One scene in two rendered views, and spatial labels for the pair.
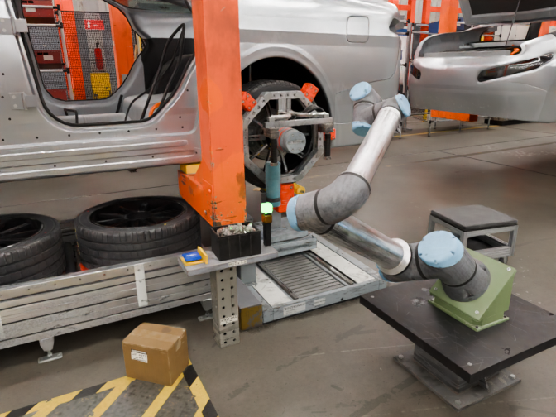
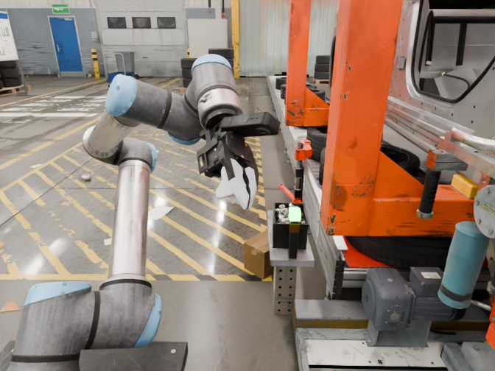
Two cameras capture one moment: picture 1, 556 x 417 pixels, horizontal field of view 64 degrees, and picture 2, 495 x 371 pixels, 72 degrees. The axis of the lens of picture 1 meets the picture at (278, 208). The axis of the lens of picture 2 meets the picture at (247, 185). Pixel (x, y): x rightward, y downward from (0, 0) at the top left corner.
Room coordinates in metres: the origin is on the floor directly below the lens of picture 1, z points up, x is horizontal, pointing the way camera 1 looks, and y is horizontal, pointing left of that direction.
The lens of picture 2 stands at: (2.33, -1.03, 1.22)
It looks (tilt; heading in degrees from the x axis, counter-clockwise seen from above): 23 degrees down; 117
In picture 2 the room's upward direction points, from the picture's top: straight up
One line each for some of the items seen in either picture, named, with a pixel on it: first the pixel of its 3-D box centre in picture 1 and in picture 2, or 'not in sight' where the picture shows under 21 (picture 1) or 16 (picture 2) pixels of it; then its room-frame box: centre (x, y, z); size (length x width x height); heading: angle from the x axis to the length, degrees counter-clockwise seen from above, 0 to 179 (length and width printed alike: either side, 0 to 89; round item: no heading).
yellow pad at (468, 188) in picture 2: (194, 166); (477, 186); (2.56, 0.49, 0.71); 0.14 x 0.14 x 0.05; 26
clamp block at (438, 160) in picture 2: (270, 131); (447, 159); (2.40, 0.03, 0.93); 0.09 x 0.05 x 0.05; 26
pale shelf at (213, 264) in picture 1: (228, 256); (287, 235); (1.88, 0.23, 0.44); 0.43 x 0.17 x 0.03; 116
